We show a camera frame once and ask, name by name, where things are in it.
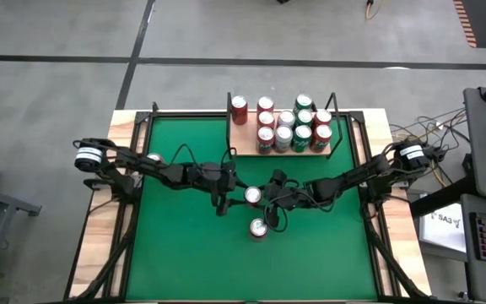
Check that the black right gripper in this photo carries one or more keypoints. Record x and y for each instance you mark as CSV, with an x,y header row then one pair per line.
x,y
281,198

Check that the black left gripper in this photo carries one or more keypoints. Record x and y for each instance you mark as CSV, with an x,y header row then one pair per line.
x,y
222,181

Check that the red cola can black figure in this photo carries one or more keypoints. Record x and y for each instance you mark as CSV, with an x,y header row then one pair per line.
x,y
252,194

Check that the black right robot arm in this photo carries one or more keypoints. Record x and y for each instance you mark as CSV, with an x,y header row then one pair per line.
x,y
352,179

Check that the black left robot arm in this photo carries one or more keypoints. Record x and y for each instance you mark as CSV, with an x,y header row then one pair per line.
x,y
142,164

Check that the red Coke Zero can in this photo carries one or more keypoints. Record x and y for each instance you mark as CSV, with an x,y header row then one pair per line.
x,y
258,227

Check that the black support beam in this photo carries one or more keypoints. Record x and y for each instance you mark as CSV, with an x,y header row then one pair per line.
x,y
441,198

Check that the white SA3 sign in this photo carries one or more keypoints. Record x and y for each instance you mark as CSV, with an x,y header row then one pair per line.
x,y
441,232

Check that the grey metal cart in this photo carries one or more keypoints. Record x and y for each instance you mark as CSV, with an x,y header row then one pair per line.
x,y
11,203

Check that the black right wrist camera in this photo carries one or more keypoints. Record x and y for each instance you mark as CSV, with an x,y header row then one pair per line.
x,y
290,195

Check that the wooden shelf with black frame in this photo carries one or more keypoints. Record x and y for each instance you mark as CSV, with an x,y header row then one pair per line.
x,y
243,141

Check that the grey metal bracket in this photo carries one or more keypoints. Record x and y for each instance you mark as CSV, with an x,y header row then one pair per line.
x,y
363,179

